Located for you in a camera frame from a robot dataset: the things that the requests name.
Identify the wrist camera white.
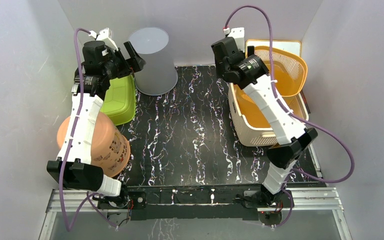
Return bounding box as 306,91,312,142
223,27,245,49
88,27,119,51

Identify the green plastic tub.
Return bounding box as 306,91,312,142
100,75,136,126

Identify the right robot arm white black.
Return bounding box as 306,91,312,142
211,37,318,207

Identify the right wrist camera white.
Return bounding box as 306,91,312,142
223,27,245,49

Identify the grey plastic bucket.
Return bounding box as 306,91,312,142
129,27,178,96

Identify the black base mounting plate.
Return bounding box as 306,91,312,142
97,183,295,223

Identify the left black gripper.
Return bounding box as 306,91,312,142
103,42,146,80

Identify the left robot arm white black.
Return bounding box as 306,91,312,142
46,40,146,208

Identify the cream perforated laundry basket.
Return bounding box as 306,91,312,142
228,76,306,147

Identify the yellow slatted plastic basket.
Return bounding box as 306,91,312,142
232,48,309,129

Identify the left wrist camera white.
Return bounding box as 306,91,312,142
88,27,119,51

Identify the yellow framed whiteboard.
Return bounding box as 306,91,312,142
245,39,302,57

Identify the aluminium frame rail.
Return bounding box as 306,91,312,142
38,188,353,240

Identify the orange plastic bucket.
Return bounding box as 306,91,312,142
56,111,132,178

